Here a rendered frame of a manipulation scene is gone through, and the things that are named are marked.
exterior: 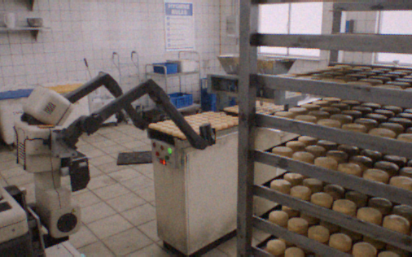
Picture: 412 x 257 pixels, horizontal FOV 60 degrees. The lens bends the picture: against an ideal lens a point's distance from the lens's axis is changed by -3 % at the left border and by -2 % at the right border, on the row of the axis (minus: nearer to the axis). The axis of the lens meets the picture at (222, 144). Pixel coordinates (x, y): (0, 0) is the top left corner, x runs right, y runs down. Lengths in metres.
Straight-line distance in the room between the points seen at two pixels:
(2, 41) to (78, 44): 1.07
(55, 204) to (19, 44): 4.21
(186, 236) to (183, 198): 0.27
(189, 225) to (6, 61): 4.18
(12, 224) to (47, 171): 0.32
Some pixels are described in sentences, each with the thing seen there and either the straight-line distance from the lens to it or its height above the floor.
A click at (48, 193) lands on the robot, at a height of 0.77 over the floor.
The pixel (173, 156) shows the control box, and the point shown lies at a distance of 2.20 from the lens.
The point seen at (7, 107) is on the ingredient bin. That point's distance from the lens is 5.28.
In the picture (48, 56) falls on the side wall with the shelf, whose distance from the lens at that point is 6.02.
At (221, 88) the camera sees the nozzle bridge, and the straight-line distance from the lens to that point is 2.93.
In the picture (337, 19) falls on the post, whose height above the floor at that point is 1.55.
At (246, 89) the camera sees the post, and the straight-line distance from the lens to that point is 0.81.
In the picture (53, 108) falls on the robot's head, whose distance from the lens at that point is 1.81.
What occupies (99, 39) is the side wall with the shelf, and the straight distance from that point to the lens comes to 6.29.
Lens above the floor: 1.53
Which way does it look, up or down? 18 degrees down
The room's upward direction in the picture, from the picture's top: straight up
